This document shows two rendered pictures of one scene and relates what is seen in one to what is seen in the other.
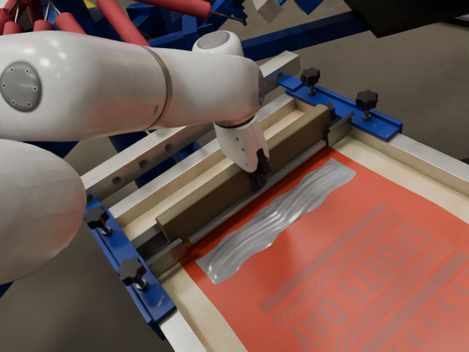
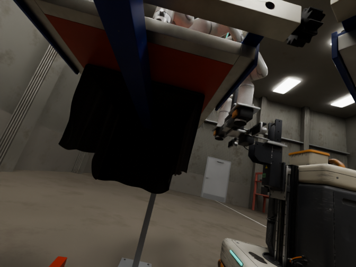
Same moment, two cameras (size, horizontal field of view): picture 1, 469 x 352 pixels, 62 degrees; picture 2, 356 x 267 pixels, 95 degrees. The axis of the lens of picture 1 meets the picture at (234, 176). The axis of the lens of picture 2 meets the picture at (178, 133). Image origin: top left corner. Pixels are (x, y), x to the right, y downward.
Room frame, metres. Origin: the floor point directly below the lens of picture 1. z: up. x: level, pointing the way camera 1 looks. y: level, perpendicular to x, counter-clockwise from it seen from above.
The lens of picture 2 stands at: (0.96, 0.31, 0.63)
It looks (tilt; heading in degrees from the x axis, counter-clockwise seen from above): 15 degrees up; 202
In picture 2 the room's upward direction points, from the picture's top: 13 degrees clockwise
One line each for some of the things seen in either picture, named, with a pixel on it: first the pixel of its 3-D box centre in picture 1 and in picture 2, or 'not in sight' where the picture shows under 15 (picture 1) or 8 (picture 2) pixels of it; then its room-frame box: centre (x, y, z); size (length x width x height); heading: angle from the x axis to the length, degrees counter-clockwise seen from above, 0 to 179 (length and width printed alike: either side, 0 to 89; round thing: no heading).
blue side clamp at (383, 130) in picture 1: (338, 114); (64, 39); (0.69, -0.27, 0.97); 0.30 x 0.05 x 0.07; 24
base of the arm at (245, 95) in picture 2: not in sight; (247, 100); (-0.07, 0.31, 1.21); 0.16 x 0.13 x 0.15; 112
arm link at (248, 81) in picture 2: not in sight; (248, 78); (-0.06, 0.31, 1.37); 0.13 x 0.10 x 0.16; 62
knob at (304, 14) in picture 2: not in sight; (297, 26); (0.62, 0.39, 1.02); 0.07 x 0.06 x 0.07; 24
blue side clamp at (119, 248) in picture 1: (130, 265); (226, 83); (0.46, 0.24, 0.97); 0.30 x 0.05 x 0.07; 24
